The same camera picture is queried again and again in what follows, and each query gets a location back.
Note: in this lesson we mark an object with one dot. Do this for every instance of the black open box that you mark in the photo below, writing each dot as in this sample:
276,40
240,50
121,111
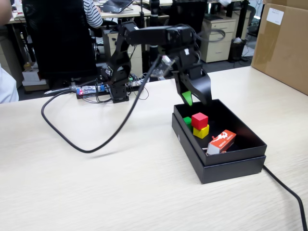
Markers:
231,172

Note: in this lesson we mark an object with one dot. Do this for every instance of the white shipping label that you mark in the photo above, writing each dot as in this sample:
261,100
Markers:
275,16

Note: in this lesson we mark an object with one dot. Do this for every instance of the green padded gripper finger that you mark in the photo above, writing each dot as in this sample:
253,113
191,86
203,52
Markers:
187,97

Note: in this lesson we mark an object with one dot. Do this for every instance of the green wooden cube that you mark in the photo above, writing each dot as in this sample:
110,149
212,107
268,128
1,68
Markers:
187,121

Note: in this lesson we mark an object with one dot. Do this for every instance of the bare forearm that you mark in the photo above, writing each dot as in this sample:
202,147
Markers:
4,12

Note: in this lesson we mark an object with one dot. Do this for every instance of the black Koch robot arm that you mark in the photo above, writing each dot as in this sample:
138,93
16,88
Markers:
146,36

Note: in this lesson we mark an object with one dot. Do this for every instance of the large cardboard box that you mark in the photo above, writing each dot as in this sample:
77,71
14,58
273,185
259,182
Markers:
284,53

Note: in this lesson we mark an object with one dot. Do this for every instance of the beige office desk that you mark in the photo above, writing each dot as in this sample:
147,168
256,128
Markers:
137,10

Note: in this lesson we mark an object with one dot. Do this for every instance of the orange matchbox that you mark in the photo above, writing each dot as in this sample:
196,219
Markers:
220,144

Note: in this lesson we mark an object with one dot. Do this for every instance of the black inner box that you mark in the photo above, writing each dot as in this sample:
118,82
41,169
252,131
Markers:
235,155

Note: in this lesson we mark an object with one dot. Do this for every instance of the red wooden cube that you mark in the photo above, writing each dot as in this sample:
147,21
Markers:
199,120

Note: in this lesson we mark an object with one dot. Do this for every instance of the person in white shirt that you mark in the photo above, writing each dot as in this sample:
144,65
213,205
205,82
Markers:
8,86

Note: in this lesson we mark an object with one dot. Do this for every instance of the beige three drawer cabinet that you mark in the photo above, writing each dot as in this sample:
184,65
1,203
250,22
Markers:
221,50

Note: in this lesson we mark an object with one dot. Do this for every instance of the black swivel office chair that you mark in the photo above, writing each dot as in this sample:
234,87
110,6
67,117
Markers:
187,12

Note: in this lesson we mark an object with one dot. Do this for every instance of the black trash bin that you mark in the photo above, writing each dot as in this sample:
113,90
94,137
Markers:
237,51

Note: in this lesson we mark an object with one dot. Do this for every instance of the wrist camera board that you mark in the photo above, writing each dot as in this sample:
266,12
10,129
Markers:
163,63

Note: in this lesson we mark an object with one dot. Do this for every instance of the red tipped matchstick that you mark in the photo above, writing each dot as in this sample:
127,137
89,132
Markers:
213,137

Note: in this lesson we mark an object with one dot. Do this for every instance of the black laptop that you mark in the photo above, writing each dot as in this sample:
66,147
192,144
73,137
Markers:
115,6

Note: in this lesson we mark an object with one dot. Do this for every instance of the thin black stand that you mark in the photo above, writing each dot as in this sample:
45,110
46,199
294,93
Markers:
142,14

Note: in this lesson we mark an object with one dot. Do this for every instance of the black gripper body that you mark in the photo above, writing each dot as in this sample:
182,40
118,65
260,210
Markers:
188,63

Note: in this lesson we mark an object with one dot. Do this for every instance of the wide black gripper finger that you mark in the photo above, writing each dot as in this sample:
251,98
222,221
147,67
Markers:
203,87

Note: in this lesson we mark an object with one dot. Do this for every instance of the white carton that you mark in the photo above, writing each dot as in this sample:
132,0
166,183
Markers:
31,75

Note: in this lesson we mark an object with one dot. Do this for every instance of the yellow wooden cube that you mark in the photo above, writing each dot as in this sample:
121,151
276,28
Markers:
202,132

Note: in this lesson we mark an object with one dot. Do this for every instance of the wide black office chair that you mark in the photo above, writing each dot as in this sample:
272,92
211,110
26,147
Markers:
60,36

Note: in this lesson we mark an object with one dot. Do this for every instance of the thick black pole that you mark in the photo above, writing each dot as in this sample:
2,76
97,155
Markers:
154,69

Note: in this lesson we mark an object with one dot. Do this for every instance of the person in striped shirt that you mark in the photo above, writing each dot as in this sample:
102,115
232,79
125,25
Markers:
92,14

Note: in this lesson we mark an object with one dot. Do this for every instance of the robot control board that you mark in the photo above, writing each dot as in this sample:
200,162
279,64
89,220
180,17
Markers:
80,92

